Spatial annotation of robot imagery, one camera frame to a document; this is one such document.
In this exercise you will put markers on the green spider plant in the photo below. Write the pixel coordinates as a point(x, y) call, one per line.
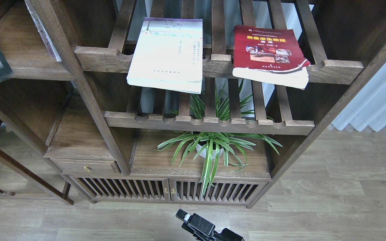
point(214, 144)

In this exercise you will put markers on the white paperback book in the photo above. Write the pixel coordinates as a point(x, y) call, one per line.
point(168, 55)

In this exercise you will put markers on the white window curtain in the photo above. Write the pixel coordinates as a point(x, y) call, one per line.
point(367, 110)

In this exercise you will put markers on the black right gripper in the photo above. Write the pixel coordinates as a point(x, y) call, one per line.
point(200, 227)

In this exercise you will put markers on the dark wooden bookshelf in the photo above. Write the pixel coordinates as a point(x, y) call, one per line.
point(81, 111)

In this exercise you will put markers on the red paperback book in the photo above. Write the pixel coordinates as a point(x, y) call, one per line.
point(269, 56)

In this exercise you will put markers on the brass drawer knob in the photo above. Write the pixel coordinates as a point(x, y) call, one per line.
point(87, 169)

